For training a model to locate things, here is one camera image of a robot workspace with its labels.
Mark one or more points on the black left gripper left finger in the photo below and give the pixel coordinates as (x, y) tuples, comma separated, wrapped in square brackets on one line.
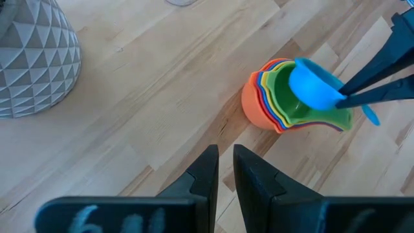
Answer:
[(207, 181)]

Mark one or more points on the white triangle-patterned planter pot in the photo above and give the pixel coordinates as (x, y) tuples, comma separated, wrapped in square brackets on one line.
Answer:
[(32, 64)]

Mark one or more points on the small light blue measuring cup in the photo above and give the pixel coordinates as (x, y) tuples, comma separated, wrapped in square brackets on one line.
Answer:
[(310, 87)]

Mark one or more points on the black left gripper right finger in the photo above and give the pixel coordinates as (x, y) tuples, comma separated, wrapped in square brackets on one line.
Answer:
[(255, 181)]

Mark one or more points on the yellow measuring cup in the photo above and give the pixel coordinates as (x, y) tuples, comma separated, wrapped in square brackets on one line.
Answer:
[(264, 84)]

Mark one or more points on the red measuring cup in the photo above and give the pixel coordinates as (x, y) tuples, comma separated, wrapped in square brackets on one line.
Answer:
[(255, 84)]

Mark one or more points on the clear plastic basket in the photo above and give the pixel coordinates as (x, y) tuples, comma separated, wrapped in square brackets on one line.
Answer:
[(181, 2)]

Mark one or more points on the orange measuring cup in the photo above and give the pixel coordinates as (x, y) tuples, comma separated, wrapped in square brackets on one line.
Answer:
[(254, 106)]

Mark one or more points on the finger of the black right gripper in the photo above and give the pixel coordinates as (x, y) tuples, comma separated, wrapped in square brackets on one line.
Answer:
[(381, 94), (388, 55)]

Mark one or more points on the green measuring cup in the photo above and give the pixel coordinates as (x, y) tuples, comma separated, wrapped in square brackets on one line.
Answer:
[(291, 106)]

